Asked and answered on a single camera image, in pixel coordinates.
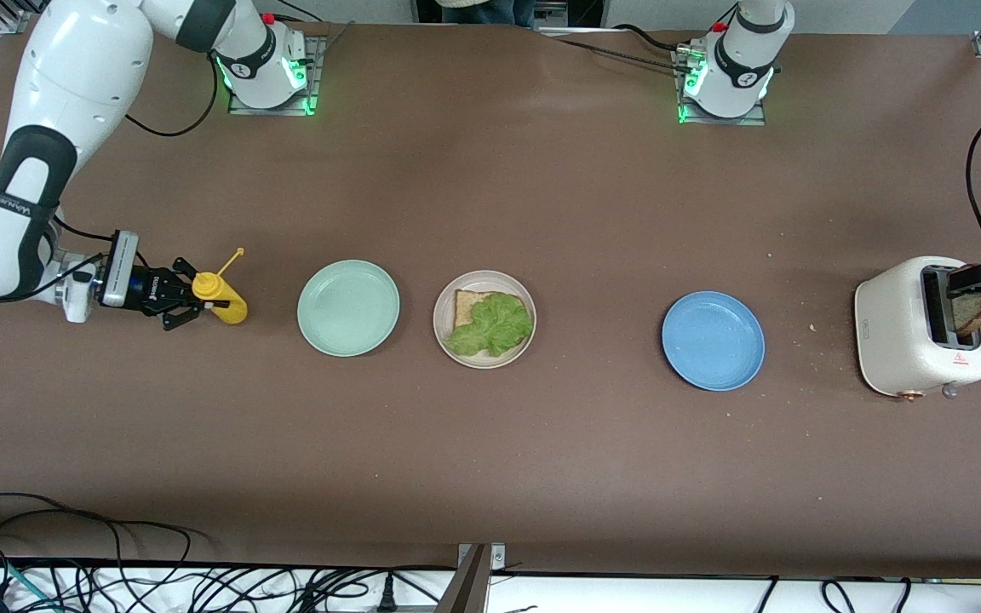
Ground brown bread slice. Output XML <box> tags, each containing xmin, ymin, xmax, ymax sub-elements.
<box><xmin>454</xmin><ymin>289</ymin><xmax>510</xmax><ymax>337</ymax></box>
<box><xmin>950</xmin><ymin>288</ymin><xmax>981</xmax><ymax>336</ymax></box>

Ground mint green plate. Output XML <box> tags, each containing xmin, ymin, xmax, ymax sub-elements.
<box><xmin>296</xmin><ymin>260</ymin><xmax>401</xmax><ymax>358</ymax></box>

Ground green lettuce leaf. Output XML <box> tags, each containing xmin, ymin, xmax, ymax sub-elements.
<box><xmin>443</xmin><ymin>292</ymin><xmax>535</xmax><ymax>358</ymax></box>

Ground aluminium frame post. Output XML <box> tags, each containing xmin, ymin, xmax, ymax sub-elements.
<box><xmin>435</xmin><ymin>542</ymin><xmax>508</xmax><ymax>613</ymax></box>

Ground black ribbed cable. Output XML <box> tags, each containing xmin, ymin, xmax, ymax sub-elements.
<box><xmin>612</xmin><ymin>24</ymin><xmax>687</xmax><ymax>54</ymax></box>
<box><xmin>554</xmin><ymin>37</ymin><xmax>686</xmax><ymax>71</ymax></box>

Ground person in blue jeans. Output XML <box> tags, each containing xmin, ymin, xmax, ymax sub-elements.
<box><xmin>435</xmin><ymin>0</ymin><xmax>538</xmax><ymax>28</ymax></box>

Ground blue plate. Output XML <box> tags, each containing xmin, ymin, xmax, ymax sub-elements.
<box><xmin>661</xmin><ymin>291</ymin><xmax>766</xmax><ymax>392</ymax></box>

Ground brown table cover sheet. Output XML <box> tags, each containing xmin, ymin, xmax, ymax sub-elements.
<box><xmin>0</xmin><ymin>15</ymin><xmax>981</xmax><ymax>578</ymax></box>

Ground beige plate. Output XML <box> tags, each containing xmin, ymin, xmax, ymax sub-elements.
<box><xmin>433</xmin><ymin>270</ymin><xmax>537</xmax><ymax>370</ymax></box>

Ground black floor cable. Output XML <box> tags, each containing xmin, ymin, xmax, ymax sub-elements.
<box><xmin>0</xmin><ymin>492</ymin><xmax>123</xmax><ymax>567</ymax></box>
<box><xmin>0</xmin><ymin>509</ymin><xmax>193</xmax><ymax>580</ymax></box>

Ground white two-slot toaster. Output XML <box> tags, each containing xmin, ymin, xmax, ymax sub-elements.
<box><xmin>853</xmin><ymin>255</ymin><xmax>981</xmax><ymax>401</ymax></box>

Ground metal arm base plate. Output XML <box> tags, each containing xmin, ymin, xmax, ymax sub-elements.
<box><xmin>672</xmin><ymin>47</ymin><xmax>768</xmax><ymax>127</ymax></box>
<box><xmin>228</xmin><ymin>34</ymin><xmax>325</xmax><ymax>117</ymax></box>

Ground yellow mustard squeeze bottle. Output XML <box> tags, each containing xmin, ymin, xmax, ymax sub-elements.
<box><xmin>191</xmin><ymin>247</ymin><xmax>250</xmax><ymax>326</ymax></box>

